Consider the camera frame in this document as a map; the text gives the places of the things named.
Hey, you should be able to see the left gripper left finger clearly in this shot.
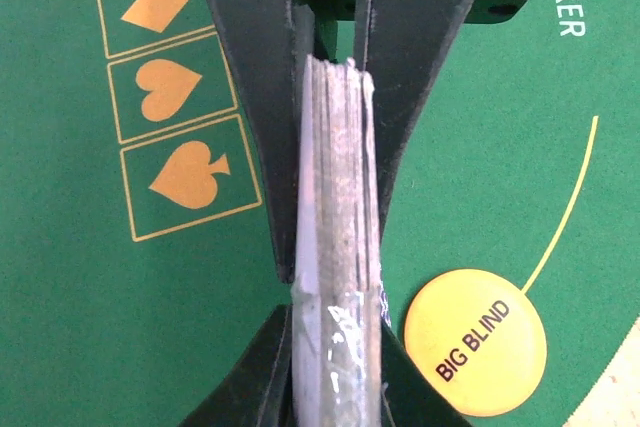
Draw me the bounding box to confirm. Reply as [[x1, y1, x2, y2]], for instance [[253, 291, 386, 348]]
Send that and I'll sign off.
[[181, 304, 295, 427]]

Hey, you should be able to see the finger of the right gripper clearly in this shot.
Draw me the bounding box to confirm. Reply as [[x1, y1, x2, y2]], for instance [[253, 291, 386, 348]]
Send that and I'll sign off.
[[207, 0, 299, 283], [356, 0, 474, 222]]

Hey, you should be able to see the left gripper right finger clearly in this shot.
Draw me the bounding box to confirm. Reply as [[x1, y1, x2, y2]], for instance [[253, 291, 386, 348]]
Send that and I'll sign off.
[[381, 321, 472, 427]]

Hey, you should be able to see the blue playing card deck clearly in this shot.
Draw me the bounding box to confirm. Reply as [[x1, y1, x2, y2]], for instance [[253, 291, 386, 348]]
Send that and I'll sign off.
[[292, 56, 383, 426]]

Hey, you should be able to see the orange small blind button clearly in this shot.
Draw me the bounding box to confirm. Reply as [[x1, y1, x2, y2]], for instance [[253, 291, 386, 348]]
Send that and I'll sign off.
[[403, 269, 547, 417]]

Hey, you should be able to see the round green poker mat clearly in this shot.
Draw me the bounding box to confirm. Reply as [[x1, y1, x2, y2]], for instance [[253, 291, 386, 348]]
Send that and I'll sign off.
[[1, 0, 639, 426]]

